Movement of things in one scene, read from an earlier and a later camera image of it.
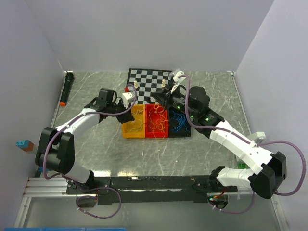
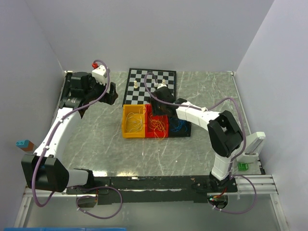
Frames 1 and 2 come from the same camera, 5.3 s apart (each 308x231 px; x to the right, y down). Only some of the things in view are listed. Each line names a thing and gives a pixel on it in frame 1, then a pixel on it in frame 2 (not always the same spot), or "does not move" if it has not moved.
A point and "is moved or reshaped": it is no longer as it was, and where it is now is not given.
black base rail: x=160 y=190 does not move
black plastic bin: x=178 y=125 does not move
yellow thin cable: x=159 y=112 is moved or reshaped
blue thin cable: x=181 y=119 does not move
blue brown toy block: x=26 y=145 does not move
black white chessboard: x=148 y=81 does not move
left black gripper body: x=118 y=109 → x=96 y=90
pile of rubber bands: x=157 y=119 is moved or reshaped
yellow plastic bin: x=135 y=129 does not move
